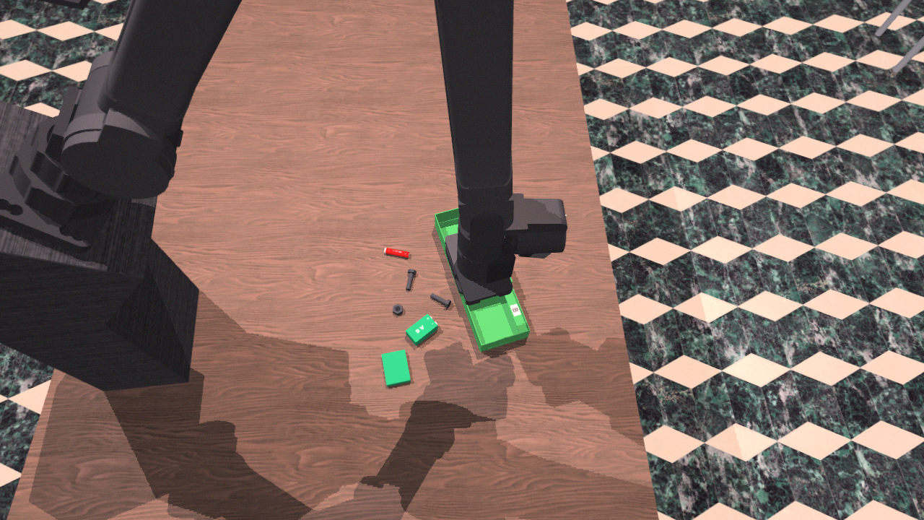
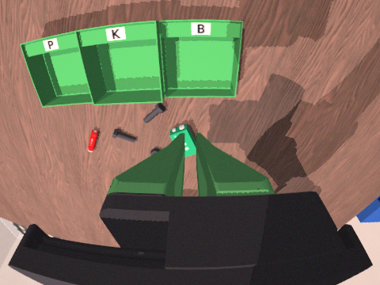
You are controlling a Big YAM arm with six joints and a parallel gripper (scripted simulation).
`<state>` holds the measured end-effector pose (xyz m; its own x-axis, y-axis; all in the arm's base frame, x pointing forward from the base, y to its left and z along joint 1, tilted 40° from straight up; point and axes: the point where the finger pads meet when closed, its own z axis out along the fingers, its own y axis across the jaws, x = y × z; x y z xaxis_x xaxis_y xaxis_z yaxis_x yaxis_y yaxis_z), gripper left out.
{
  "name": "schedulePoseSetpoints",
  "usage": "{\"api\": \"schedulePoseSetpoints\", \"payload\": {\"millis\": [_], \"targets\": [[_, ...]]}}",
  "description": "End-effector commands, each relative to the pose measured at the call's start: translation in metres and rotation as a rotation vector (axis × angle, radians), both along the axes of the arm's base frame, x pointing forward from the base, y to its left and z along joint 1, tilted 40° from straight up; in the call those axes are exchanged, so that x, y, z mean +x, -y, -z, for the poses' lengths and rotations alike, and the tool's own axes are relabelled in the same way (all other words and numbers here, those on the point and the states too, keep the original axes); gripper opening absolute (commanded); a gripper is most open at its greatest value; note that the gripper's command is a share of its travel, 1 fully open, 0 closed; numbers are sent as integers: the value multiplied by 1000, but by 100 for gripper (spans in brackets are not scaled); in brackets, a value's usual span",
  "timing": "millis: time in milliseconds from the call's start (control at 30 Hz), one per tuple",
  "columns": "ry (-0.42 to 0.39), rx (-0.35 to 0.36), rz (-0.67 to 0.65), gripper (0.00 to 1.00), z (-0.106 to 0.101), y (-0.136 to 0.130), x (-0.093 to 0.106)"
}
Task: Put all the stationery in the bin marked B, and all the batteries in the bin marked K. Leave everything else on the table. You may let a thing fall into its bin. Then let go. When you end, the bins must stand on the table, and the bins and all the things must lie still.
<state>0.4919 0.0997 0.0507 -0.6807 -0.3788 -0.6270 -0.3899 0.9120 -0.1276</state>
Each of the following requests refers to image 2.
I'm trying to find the red battery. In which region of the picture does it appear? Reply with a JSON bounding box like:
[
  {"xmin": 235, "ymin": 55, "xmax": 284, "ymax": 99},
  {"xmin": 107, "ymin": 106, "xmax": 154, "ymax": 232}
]
[{"xmin": 88, "ymin": 129, "xmax": 98, "ymax": 152}]

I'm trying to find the green three-compartment tray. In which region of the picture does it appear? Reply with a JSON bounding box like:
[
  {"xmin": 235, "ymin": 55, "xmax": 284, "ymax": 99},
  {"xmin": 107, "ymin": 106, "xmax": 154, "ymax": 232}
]
[{"xmin": 20, "ymin": 20, "xmax": 243, "ymax": 107}]

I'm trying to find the green 9v battery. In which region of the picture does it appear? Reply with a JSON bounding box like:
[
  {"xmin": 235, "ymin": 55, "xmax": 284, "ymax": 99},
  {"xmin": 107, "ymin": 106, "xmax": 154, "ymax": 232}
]
[{"xmin": 169, "ymin": 124, "xmax": 196, "ymax": 157}]

